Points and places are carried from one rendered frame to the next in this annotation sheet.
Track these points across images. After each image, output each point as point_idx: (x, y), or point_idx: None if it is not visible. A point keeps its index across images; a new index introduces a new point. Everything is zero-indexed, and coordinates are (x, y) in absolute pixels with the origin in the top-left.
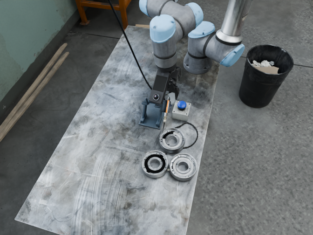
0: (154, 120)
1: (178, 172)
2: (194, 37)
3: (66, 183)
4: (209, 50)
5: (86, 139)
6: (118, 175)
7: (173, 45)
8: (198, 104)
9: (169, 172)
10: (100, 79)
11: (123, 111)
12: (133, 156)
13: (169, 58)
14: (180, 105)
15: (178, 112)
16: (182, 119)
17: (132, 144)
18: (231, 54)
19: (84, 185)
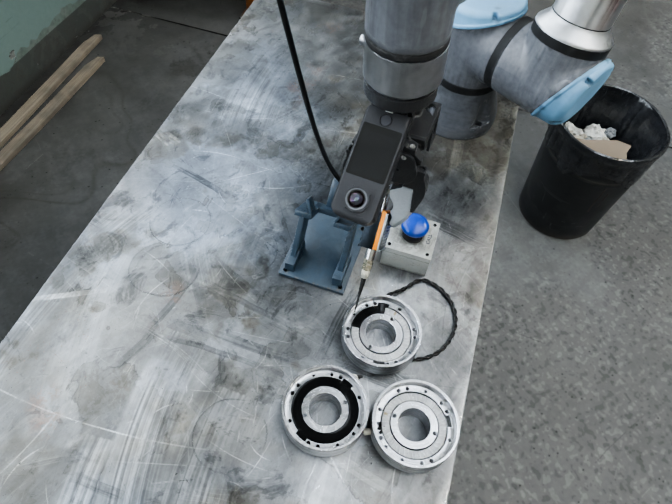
0: (328, 264)
1: (399, 445)
2: (465, 25)
3: (29, 458)
4: (508, 70)
5: (113, 308)
6: (202, 438)
7: (451, 13)
8: (457, 227)
9: (368, 437)
10: (172, 128)
11: (235, 228)
12: (256, 378)
13: (425, 60)
14: (410, 227)
15: (401, 246)
16: (411, 268)
17: (257, 337)
18: (576, 87)
19: (86, 468)
